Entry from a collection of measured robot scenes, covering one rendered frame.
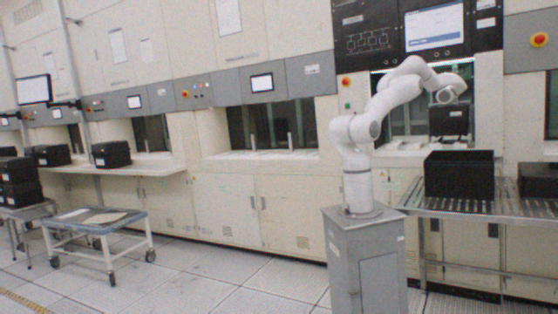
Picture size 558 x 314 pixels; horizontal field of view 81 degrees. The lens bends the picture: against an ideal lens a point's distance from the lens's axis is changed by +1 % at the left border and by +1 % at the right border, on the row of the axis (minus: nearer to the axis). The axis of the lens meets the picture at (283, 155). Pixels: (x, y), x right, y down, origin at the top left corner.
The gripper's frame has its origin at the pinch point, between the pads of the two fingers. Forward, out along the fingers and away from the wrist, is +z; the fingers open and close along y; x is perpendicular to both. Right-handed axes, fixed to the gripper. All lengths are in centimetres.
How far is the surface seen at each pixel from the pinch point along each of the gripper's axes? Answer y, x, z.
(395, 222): -14, -46, -103
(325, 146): -73, -27, -30
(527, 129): 37, -20, -31
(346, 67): -55, 23, -30
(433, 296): -9, -120, -37
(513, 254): 32, -88, -32
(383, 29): -31, 42, -30
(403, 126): -40, -27, 60
